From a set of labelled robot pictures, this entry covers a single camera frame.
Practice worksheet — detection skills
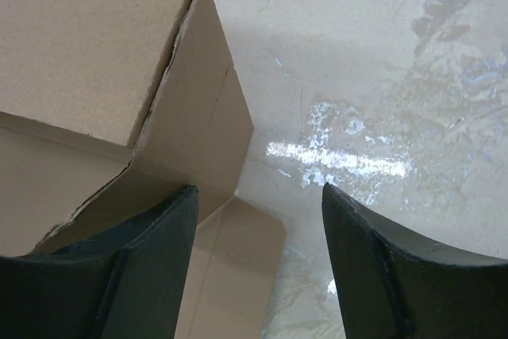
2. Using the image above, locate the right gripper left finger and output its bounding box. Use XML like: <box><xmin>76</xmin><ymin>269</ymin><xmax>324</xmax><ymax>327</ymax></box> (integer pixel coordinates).
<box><xmin>1</xmin><ymin>186</ymin><xmax>198</xmax><ymax>338</ymax></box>

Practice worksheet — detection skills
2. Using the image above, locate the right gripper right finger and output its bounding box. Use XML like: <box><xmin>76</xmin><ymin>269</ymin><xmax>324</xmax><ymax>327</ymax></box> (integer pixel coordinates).
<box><xmin>321</xmin><ymin>183</ymin><xmax>507</xmax><ymax>338</ymax></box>

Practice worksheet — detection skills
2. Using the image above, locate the large cardboard box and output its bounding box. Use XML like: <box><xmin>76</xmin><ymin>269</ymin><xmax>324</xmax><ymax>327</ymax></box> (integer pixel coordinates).
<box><xmin>1</xmin><ymin>0</ymin><xmax>286</xmax><ymax>338</ymax></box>

